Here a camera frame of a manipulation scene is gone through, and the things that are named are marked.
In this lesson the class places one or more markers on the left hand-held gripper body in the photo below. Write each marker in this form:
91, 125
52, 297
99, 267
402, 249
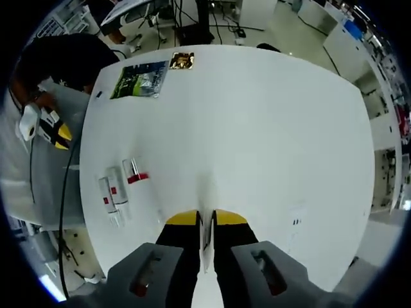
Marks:
29, 123

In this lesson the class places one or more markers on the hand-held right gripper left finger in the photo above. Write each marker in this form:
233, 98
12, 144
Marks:
151, 276

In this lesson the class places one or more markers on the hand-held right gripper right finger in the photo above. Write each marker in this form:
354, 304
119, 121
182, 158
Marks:
244, 256

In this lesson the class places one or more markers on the white skincare bottle red label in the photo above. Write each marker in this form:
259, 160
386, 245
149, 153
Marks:
117, 189
106, 199

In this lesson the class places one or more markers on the green black sachet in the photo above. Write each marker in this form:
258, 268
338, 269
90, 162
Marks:
138, 80

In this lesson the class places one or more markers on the clear skincare bottle red collar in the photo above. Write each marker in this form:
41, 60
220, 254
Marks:
136, 176

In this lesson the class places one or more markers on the blue storage bin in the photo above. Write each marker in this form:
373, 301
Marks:
353, 29

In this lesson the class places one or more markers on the person's left hand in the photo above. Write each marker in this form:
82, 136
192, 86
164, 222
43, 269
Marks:
43, 101

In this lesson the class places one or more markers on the grey mesh office chair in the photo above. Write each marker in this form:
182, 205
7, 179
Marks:
38, 179

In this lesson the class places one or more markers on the gold brown sachet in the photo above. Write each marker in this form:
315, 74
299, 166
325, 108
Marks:
181, 61

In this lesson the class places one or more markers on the black metal stand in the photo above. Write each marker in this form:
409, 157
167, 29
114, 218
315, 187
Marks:
202, 22

